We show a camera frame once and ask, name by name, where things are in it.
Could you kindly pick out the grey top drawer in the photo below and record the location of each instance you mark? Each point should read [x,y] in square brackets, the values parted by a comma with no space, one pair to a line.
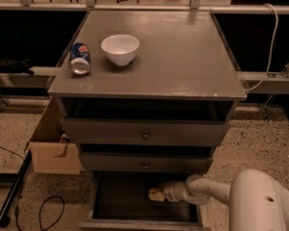
[129,131]

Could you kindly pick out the brass top drawer knob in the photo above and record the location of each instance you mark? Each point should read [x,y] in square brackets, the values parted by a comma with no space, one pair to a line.
[145,135]

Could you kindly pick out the brass drawer knob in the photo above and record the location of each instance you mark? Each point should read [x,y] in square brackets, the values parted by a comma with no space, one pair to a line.
[146,165]
[145,135]

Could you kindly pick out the cardboard box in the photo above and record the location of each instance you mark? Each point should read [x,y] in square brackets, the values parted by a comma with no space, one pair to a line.
[52,152]

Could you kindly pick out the white ceramic bowl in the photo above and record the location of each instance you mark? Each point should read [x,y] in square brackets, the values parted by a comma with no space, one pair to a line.
[120,49]

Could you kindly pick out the black object on ledge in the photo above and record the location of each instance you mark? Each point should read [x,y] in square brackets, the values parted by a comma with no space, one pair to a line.
[15,67]

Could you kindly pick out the black bar on floor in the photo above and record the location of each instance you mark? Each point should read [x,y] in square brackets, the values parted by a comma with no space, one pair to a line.
[16,180]

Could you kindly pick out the brass middle drawer knob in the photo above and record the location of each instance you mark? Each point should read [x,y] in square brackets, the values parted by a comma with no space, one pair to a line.
[146,165]

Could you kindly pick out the blue pepsi can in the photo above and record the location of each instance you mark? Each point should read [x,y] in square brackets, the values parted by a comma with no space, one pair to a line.
[79,59]

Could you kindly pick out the grey open bottom drawer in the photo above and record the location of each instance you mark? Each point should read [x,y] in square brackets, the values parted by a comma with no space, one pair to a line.
[120,202]

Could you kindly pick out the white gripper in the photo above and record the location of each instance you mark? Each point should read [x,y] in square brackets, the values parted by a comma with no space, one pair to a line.
[170,192]

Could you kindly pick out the grey wooden drawer cabinet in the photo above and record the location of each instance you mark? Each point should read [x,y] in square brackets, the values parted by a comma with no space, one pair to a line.
[181,72]

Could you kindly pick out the grey middle drawer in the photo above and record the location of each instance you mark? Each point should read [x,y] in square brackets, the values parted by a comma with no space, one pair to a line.
[134,162]

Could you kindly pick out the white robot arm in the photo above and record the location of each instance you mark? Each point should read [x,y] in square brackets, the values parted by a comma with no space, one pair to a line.
[256,201]

